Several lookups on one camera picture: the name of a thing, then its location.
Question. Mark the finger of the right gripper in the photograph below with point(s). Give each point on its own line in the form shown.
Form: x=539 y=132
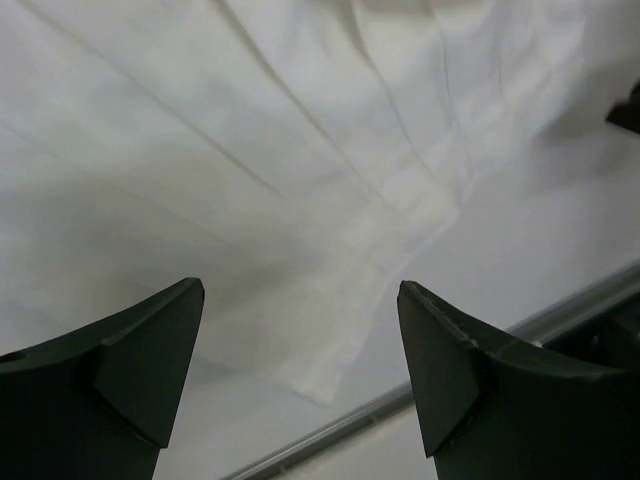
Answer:
x=626 y=113

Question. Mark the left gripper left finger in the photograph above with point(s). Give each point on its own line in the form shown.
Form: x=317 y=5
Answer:
x=100 y=402

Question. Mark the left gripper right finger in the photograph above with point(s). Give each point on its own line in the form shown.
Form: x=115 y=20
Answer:
x=520 y=395

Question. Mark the white pleated skirt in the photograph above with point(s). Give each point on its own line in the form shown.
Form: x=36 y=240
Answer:
x=294 y=155

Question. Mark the aluminium front rail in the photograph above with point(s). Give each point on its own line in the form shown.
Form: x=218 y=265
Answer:
x=450 y=380

